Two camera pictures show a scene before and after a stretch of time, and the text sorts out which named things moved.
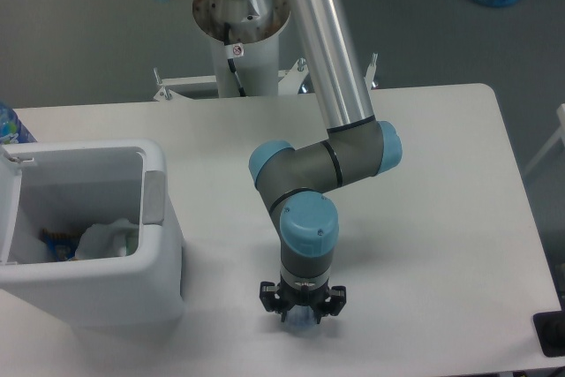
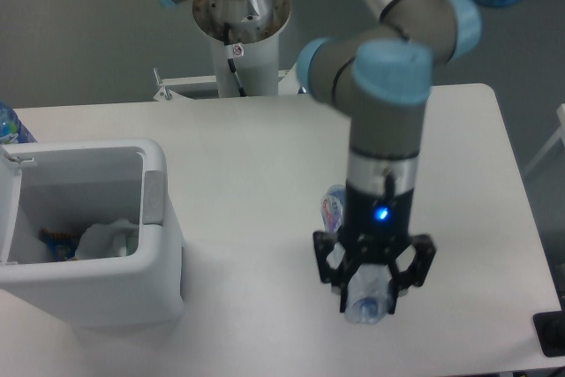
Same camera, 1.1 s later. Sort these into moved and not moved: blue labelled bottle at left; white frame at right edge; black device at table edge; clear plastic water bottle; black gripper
Moved: black gripper; clear plastic water bottle
Not moved: black device at table edge; white frame at right edge; blue labelled bottle at left
